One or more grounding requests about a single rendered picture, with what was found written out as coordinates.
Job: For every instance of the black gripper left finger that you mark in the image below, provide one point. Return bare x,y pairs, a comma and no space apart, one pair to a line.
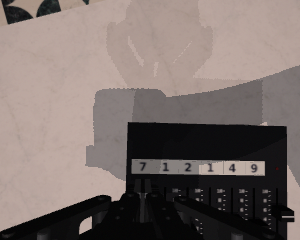
64,224

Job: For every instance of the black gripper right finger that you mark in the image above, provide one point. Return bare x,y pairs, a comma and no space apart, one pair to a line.
172,220

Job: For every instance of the black lighting desk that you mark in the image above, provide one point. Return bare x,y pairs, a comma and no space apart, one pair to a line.
239,169

